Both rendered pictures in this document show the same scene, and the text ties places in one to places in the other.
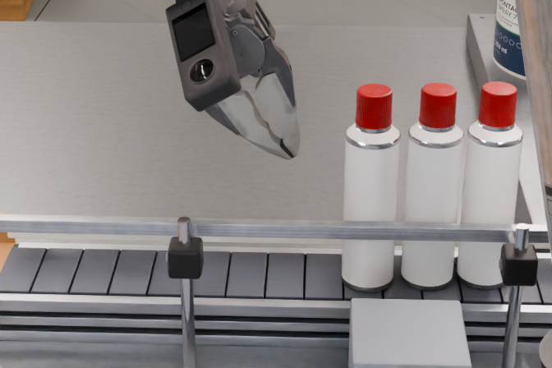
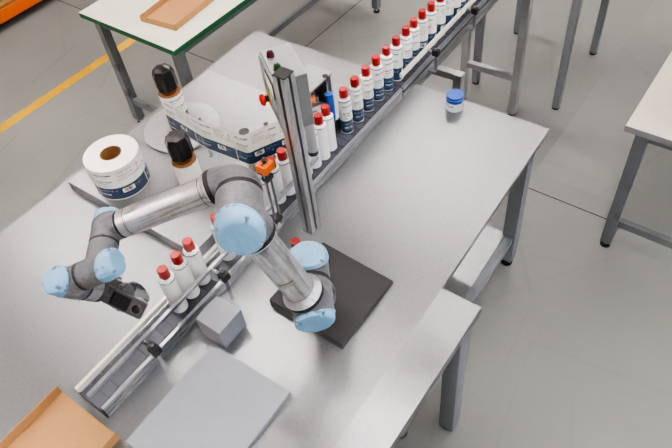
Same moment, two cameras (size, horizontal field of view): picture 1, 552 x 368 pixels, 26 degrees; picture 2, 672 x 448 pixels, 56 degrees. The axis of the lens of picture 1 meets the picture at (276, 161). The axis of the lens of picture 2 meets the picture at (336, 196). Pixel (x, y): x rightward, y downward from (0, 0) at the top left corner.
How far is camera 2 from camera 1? 1.14 m
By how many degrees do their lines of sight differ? 45
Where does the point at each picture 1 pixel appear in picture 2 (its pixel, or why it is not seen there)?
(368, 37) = (37, 214)
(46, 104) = not seen: outside the picture
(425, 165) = (183, 273)
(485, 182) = (197, 263)
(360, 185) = (172, 291)
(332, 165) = not seen: hidden behind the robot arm
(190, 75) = (133, 312)
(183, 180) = (72, 323)
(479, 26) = (80, 185)
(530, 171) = (170, 234)
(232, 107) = not seen: hidden behind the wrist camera
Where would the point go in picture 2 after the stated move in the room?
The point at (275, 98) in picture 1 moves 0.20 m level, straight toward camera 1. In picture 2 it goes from (140, 293) to (192, 323)
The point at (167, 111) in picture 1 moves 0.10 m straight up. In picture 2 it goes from (22, 305) to (8, 288)
